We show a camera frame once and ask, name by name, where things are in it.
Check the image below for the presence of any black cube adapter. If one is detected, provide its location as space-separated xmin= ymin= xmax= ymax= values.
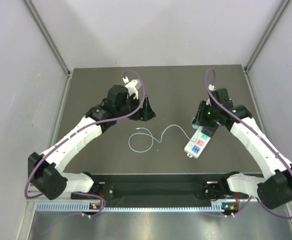
xmin=201 ymin=124 xmax=219 ymax=138

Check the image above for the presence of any slotted grey cable duct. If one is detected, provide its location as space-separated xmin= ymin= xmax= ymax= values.
xmin=35 ymin=199 xmax=237 ymax=213

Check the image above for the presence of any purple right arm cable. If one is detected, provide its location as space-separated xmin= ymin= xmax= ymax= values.
xmin=204 ymin=68 xmax=292 ymax=221

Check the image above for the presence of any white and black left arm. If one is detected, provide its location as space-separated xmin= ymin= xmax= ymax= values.
xmin=26 ymin=79 xmax=155 ymax=200

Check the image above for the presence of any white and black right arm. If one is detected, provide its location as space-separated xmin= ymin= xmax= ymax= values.
xmin=193 ymin=85 xmax=292 ymax=210

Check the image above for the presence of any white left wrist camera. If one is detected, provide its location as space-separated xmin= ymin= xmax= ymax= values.
xmin=122 ymin=77 xmax=142 ymax=100

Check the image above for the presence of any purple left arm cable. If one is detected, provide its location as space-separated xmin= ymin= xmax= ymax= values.
xmin=24 ymin=70 xmax=147 ymax=217

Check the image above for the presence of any thin white charger cable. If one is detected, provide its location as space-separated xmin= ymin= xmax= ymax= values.
xmin=128 ymin=124 xmax=199 ymax=154

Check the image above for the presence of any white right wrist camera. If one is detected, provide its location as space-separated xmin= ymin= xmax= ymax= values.
xmin=208 ymin=84 xmax=215 ymax=91

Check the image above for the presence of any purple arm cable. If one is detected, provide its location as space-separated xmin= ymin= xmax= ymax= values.
xmin=24 ymin=70 xmax=147 ymax=217
xmin=204 ymin=68 xmax=292 ymax=221

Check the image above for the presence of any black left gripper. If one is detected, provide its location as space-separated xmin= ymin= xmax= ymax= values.
xmin=116 ymin=94 xmax=156 ymax=122

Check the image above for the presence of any teal charger plug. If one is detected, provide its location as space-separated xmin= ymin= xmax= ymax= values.
xmin=191 ymin=117 xmax=200 ymax=129

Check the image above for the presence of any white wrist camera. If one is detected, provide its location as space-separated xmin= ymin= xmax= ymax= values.
xmin=208 ymin=84 xmax=215 ymax=91
xmin=122 ymin=77 xmax=142 ymax=100

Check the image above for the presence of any aluminium frame post right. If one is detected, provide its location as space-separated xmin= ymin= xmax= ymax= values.
xmin=243 ymin=0 xmax=292 ymax=74

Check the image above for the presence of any white power strip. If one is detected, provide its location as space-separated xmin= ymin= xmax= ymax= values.
xmin=184 ymin=126 xmax=212 ymax=159

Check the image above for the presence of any aluminium frame post left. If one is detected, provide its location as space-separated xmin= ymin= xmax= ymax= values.
xmin=20 ymin=0 xmax=73 ymax=78

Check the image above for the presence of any aluminium frame post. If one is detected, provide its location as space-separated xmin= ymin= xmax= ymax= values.
xmin=20 ymin=0 xmax=73 ymax=78
xmin=243 ymin=0 xmax=292 ymax=74

